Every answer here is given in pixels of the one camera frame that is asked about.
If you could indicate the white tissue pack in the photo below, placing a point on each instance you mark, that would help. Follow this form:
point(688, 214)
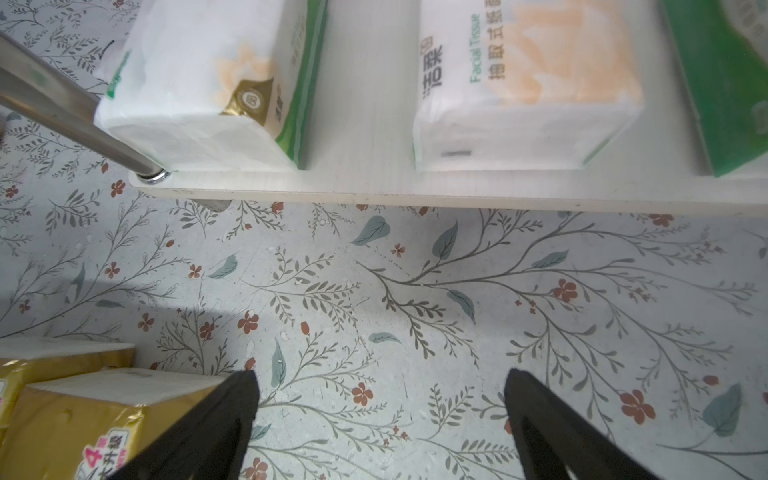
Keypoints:
point(217, 85)
point(521, 85)
point(721, 47)

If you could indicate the white two-tier shelf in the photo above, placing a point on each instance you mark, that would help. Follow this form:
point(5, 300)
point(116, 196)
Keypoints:
point(358, 148)

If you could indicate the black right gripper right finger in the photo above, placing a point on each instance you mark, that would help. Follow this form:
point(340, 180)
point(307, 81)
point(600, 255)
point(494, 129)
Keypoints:
point(554, 442)

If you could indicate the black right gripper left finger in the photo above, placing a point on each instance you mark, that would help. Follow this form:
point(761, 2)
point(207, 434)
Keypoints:
point(208, 442)

